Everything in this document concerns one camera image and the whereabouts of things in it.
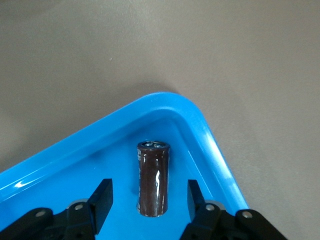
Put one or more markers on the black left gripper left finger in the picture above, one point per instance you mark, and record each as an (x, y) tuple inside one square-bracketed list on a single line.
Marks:
[(82, 217)]

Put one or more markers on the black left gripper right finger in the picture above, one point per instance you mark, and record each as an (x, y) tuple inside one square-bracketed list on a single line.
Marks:
[(212, 222)]

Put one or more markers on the large dark brown capacitor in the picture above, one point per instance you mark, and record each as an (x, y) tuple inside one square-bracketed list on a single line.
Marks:
[(152, 180)]

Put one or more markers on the blue plastic tray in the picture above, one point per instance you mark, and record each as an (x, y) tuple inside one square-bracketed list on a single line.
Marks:
[(75, 175)]

